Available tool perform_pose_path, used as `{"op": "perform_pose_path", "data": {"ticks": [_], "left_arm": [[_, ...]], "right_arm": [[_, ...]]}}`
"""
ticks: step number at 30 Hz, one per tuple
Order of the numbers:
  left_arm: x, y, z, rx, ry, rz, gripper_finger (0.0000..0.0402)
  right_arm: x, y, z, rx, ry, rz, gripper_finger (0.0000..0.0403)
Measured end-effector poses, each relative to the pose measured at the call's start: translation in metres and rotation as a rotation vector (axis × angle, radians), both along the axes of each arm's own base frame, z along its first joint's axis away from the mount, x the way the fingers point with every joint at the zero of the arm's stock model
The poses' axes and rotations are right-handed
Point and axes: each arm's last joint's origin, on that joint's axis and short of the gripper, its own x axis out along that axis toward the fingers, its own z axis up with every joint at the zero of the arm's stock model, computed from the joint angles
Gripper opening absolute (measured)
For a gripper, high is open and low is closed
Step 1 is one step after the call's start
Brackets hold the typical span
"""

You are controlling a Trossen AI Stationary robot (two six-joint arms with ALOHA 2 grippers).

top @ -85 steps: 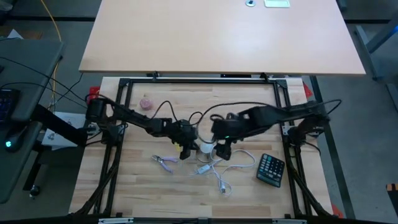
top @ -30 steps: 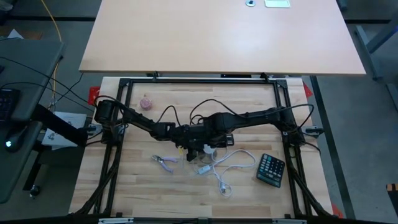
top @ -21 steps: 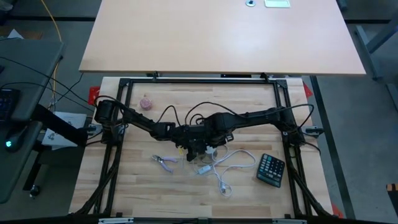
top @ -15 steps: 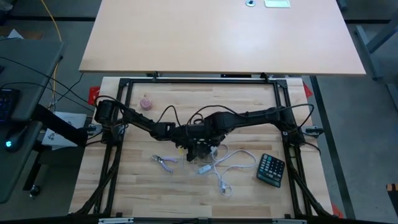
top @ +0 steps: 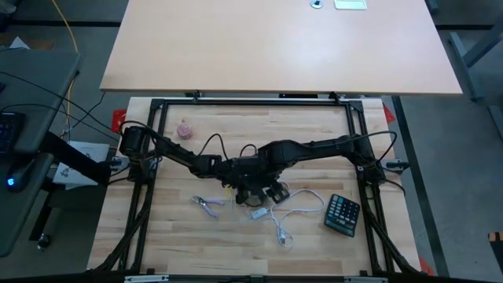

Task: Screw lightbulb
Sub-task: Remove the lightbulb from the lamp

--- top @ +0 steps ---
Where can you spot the black calculator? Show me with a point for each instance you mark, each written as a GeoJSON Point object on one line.
{"type": "Point", "coordinates": [342, 215]}

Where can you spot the black computer mouse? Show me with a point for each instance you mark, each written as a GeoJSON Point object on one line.
{"type": "Point", "coordinates": [17, 177]}

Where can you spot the black keyboard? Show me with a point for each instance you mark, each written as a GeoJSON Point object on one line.
{"type": "Point", "coordinates": [9, 131]}

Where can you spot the black frame clamp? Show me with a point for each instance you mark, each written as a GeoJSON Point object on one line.
{"type": "Point", "coordinates": [335, 96]}
{"type": "Point", "coordinates": [195, 94]}

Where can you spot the pink speckled ball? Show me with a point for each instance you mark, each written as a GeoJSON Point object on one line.
{"type": "Point", "coordinates": [184, 131]}

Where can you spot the black aluminium table frame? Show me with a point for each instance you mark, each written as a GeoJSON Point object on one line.
{"type": "Point", "coordinates": [275, 101]}

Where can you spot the blue-grey table leg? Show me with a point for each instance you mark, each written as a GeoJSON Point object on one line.
{"type": "Point", "coordinates": [475, 51]}

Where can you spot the silver frame bracket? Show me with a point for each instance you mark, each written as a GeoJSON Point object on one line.
{"type": "Point", "coordinates": [146, 278]}

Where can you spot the white printed paper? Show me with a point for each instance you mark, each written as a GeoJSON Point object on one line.
{"type": "Point", "coordinates": [84, 157]}

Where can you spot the white rectangular plate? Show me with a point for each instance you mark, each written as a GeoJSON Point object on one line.
{"type": "Point", "coordinates": [349, 4]}

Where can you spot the dark grey desk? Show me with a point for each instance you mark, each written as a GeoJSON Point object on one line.
{"type": "Point", "coordinates": [35, 78]}

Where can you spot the black caster wheel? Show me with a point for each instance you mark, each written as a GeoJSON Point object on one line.
{"type": "Point", "coordinates": [43, 240]}

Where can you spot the light wood desk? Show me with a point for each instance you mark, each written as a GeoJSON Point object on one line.
{"type": "Point", "coordinates": [275, 47]}

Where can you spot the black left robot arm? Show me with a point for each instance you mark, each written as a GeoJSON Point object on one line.
{"type": "Point", "coordinates": [173, 149]}

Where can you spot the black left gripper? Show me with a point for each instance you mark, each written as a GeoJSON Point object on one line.
{"type": "Point", "coordinates": [228, 177]}

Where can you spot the round grey desk grommet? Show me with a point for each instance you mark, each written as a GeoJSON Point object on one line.
{"type": "Point", "coordinates": [316, 4]}

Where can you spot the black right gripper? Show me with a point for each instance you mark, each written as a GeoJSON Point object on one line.
{"type": "Point", "coordinates": [263, 175]}

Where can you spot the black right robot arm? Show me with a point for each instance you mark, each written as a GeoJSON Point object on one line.
{"type": "Point", "coordinates": [314, 145]}

